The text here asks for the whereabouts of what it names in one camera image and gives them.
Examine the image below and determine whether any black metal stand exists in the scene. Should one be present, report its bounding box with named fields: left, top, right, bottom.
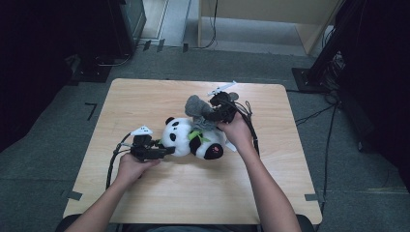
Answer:
left=291, top=0, right=368, bottom=95

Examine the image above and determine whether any left hand-held gripper cable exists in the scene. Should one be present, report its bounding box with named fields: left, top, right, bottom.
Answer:
left=105, top=132, right=133, bottom=190

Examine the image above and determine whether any bundle of cables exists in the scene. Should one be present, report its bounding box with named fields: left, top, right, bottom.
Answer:
left=322, top=51, right=347, bottom=91

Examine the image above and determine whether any wooden cabinet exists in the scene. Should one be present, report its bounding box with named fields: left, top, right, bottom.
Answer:
left=196, top=0, right=342, bottom=56

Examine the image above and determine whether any black curtain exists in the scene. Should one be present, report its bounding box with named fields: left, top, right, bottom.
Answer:
left=335, top=0, right=410, bottom=194
left=0, top=0, right=114, bottom=153

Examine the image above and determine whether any black cabinet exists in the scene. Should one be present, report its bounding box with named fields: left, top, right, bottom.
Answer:
left=107, top=0, right=148, bottom=57

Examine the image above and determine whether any black looped floor cable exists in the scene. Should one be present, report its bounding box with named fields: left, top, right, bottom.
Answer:
left=95, top=52, right=133, bottom=68

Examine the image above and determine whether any short black floor cable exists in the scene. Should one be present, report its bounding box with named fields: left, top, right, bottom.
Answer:
left=294, top=104, right=337, bottom=127

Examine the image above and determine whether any panda plush toy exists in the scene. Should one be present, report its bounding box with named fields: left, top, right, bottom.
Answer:
left=160, top=116, right=238, bottom=160

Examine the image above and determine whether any long black floor cable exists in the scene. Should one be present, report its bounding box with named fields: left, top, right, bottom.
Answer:
left=317, top=102, right=338, bottom=232

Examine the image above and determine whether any black hanging cable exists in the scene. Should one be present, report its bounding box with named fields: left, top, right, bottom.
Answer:
left=192, top=0, right=219, bottom=50

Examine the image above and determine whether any grey cloth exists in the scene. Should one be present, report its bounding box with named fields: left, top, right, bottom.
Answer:
left=184, top=94, right=223, bottom=132

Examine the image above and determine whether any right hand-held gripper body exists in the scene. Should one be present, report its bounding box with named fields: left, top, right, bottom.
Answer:
left=207, top=80, right=239, bottom=124

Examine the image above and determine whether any person's right hand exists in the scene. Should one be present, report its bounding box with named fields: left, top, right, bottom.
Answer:
left=218, top=112, right=255, bottom=155

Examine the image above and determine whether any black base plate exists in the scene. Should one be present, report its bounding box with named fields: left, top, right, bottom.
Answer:
left=69, top=54, right=112, bottom=84

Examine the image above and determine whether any right hand-held gripper cable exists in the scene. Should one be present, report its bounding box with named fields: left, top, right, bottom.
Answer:
left=233, top=100, right=261, bottom=158

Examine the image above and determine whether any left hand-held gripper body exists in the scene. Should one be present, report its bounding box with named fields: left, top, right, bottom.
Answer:
left=130, top=126, right=161, bottom=162

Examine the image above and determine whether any hand-held gripper cable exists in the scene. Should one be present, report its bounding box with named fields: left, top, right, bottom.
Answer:
left=105, top=132, right=133, bottom=190
left=233, top=100, right=261, bottom=158

